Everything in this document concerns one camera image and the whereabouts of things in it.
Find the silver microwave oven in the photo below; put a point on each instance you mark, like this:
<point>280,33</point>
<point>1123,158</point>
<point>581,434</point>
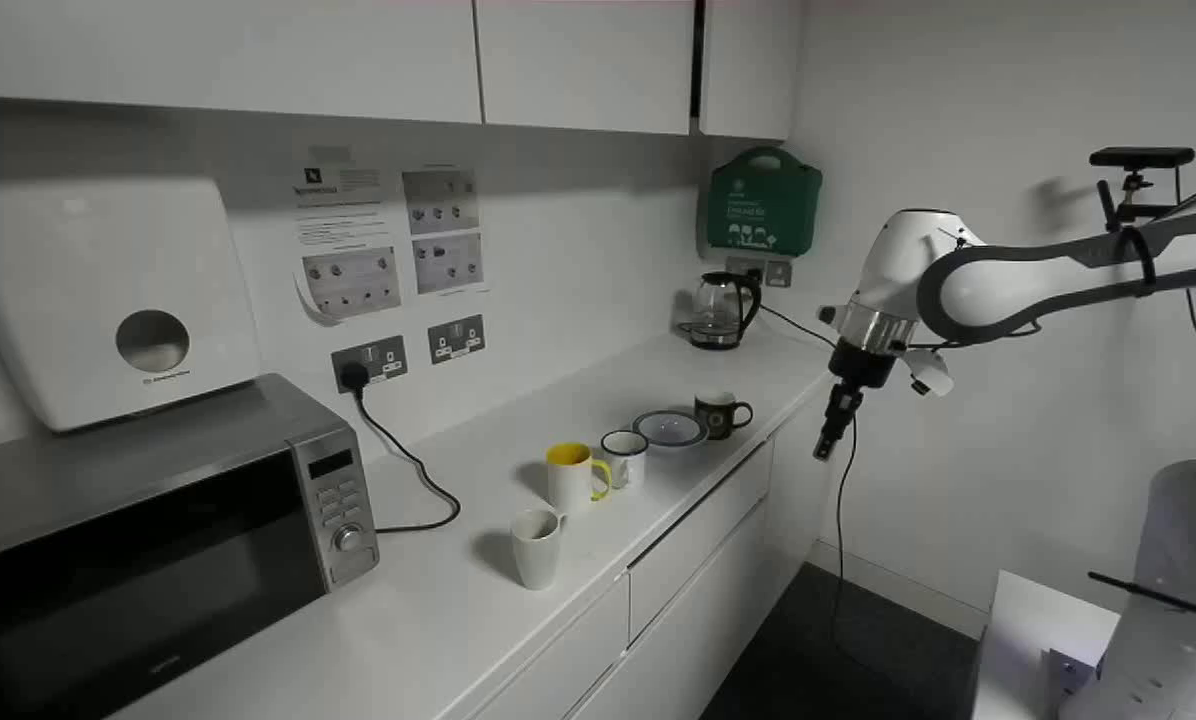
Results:
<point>119,584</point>

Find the plain white mug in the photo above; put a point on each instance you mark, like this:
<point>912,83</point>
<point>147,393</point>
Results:
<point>537,555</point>

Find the white lower cabinet door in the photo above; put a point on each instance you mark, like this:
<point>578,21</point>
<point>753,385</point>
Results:
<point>702,640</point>

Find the white robot platform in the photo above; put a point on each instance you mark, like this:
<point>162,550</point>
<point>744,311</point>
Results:
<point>1029,640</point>

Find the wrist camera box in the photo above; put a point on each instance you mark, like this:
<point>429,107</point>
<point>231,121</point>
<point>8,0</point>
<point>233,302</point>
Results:
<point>928,378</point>

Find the green first aid kit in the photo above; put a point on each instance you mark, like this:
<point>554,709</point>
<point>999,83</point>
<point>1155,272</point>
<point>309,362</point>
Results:
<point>760,201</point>

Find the small wall label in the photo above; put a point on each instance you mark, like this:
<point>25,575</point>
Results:
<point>340,181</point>

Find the white paper towel dispenser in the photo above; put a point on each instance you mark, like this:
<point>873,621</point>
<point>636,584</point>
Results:
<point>76,281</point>

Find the black camera on mount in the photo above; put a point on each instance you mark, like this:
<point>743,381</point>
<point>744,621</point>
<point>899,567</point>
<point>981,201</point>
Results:
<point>1141,158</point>

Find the wall socket with plug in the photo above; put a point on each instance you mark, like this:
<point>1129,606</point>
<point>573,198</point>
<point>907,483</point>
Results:
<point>383,359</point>

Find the white upper cabinet door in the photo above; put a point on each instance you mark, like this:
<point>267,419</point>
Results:
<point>749,65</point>
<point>581,61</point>
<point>220,55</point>

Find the dark mug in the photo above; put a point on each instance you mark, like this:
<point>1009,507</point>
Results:
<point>716,419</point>

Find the yellow cup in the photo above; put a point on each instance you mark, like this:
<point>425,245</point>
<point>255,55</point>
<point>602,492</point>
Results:
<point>566,477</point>

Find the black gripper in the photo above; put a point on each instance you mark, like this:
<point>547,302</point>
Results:
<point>862,367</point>

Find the white drawer front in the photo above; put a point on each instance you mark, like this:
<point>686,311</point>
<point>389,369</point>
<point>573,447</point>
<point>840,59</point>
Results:
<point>697,540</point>

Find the double wall socket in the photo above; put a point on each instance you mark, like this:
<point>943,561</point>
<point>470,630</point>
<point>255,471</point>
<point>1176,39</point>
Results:
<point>458,336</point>

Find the wall socket near kettle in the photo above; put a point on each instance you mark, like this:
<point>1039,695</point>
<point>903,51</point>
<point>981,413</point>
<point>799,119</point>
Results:
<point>778,272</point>

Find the white enamel mug blue rim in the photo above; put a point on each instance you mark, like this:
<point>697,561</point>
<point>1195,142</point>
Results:
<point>620,460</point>

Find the white cabinet door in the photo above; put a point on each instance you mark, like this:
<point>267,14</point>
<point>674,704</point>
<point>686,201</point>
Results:
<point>220,55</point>
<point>702,640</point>
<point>581,61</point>
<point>749,65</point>

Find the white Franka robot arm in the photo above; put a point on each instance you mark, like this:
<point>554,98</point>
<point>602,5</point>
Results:
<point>1022,286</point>

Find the wall notice with photo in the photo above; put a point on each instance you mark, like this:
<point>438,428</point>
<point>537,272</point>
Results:
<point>349,272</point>
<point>438,201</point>
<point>447,263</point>

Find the glass electric kettle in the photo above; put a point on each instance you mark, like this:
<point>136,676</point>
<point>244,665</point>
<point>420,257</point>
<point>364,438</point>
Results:
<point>726,315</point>

